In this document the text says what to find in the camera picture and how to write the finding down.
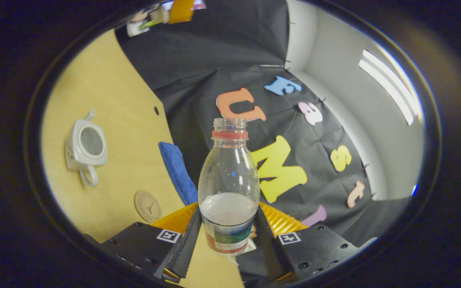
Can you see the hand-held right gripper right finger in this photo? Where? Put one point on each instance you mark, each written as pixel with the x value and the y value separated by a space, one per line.
pixel 272 248

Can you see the clear plastic water bottle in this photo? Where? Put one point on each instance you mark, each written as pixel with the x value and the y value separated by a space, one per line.
pixel 228 176

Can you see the round brown coaster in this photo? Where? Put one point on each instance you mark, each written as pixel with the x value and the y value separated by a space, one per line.
pixel 148 206

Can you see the ceiling light panel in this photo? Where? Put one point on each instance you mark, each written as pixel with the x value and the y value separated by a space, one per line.
pixel 390 86

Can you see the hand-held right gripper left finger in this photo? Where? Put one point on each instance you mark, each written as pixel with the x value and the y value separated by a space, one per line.
pixel 188 244

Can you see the green drink bottle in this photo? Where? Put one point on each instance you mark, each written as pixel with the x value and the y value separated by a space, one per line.
pixel 150 24

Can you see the white teacup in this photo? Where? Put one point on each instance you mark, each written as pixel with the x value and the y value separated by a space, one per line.
pixel 79 160

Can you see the black backdrop cloth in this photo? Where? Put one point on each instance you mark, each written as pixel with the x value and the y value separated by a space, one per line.
pixel 222 52

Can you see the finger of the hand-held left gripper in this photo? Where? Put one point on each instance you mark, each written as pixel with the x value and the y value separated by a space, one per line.
pixel 181 11

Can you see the folded blue towel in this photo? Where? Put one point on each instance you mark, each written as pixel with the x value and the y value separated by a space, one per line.
pixel 178 172

